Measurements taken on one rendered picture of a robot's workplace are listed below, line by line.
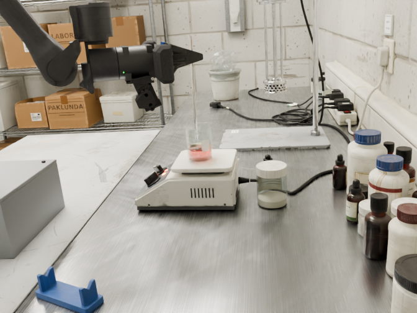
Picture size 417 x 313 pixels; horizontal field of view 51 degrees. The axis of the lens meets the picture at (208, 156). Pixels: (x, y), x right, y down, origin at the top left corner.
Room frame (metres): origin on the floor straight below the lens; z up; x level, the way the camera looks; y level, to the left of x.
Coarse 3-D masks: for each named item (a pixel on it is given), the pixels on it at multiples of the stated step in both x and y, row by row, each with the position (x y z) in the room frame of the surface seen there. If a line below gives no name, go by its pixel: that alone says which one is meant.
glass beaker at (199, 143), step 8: (192, 128) 0.81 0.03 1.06; (200, 128) 0.81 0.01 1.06; (208, 128) 0.82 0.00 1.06; (192, 136) 0.81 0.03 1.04; (200, 136) 0.81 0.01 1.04; (208, 136) 0.82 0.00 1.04; (192, 144) 0.81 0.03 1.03; (200, 144) 0.81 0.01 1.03; (208, 144) 0.82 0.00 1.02; (192, 152) 0.81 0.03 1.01; (200, 152) 0.81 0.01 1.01; (208, 152) 0.81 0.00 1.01; (192, 160) 0.81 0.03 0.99; (200, 160) 0.81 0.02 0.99; (208, 160) 0.81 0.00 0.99
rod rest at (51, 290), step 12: (48, 276) 0.55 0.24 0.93; (48, 288) 0.54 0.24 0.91; (60, 288) 0.54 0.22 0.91; (72, 288) 0.54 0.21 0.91; (84, 288) 0.50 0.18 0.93; (96, 288) 0.52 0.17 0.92; (48, 300) 0.52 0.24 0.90; (60, 300) 0.51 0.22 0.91; (72, 300) 0.51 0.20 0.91; (84, 300) 0.50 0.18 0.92; (96, 300) 0.51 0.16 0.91; (84, 312) 0.49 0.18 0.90
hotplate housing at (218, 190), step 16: (176, 176) 0.79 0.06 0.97; (192, 176) 0.79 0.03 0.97; (208, 176) 0.78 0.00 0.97; (224, 176) 0.78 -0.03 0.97; (144, 192) 0.80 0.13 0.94; (160, 192) 0.79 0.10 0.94; (176, 192) 0.78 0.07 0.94; (192, 192) 0.78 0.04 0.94; (208, 192) 0.77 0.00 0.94; (224, 192) 0.77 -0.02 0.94; (144, 208) 0.80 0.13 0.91; (160, 208) 0.79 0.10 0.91; (176, 208) 0.79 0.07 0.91; (192, 208) 0.78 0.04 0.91; (208, 208) 0.78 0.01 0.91; (224, 208) 0.77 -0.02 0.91
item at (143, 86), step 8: (136, 80) 0.77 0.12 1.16; (144, 80) 0.77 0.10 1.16; (152, 80) 0.77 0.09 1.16; (136, 88) 0.78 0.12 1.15; (144, 88) 0.77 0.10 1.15; (152, 88) 0.78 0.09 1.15; (144, 96) 0.76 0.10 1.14; (152, 96) 0.76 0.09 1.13; (144, 104) 0.76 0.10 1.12; (152, 104) 0.76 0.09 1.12; (160, 104) 0.78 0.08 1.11
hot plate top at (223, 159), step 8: (184, 152) 0.89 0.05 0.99; (216, 152) 0.87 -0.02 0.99; (224, 152) 0.87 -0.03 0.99; (232, 152) 0.86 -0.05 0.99; (176, 160) 0.84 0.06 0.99; (184, 160) 0.83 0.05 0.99; (216, 160) 0.82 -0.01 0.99; (224, 160) 0.82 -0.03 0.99; (232, 160) 0.81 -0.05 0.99; (176, 168) 0.79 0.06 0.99; (184, 168) 0.79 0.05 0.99; (192, 168) 0.78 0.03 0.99; (200, 168) 0.78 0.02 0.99; (208, 168) 0.78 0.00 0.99; (216, 168) 0.78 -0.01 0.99; (224, 168) 0.77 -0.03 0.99; (232, 168) 0.78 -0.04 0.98
